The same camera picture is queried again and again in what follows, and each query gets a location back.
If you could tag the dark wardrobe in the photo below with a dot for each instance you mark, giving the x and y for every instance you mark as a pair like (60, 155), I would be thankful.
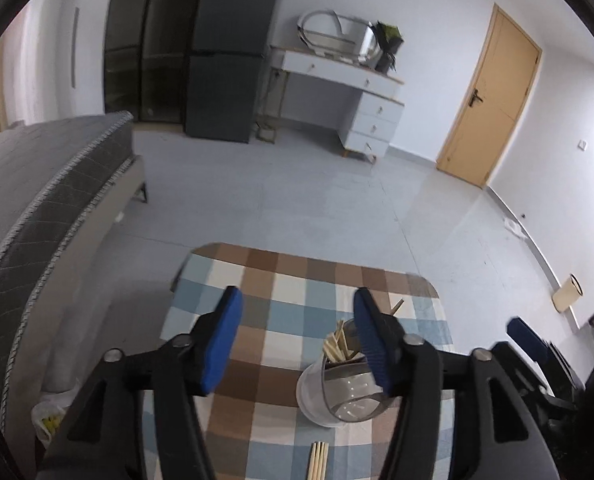
(227, 60)

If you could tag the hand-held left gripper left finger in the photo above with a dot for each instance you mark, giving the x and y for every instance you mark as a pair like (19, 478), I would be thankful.
(222, 340)

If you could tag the wooden door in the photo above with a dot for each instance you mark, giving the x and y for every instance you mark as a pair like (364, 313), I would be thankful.
(492, 100)

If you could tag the potted green plant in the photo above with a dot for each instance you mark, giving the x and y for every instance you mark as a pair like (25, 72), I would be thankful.
(388, 45)

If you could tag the clear plastic bag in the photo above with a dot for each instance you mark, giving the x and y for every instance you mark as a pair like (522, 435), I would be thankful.
(49, 417)

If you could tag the checkered tablecloth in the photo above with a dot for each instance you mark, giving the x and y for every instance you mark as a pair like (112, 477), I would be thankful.
(277, 305)

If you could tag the beige paper roll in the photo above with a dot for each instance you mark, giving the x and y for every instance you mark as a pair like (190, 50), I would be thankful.
(567, 294)

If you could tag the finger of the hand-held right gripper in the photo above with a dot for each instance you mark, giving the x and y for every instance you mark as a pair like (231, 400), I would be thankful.
(527, 340)

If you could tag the gold frame stool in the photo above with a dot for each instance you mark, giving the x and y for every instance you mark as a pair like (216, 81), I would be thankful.
(272, 127)

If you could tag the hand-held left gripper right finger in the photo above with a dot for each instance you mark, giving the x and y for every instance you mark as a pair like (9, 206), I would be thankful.
(374, 345)

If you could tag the white wall switch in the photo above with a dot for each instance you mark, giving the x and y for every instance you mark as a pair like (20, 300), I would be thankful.
(582, 145)

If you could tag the metal utensil holder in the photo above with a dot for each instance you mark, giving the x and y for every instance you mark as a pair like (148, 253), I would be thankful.
(327, 400)

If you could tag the grey quilted bed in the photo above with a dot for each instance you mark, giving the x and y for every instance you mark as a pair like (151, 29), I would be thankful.
(37, 185)

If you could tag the wooden chopstick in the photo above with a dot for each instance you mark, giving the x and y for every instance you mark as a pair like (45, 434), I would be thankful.
(317, 462)
(323, 462)
(396, 307)
(311, 462)

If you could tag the white floor scrap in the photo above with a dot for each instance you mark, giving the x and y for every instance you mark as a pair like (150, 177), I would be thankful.
(514, 227)

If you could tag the round mirror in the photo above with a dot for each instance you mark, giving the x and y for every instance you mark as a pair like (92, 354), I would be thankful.
(327, 30)

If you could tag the white dressing desk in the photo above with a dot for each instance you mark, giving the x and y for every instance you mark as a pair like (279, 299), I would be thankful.
(372, 110)

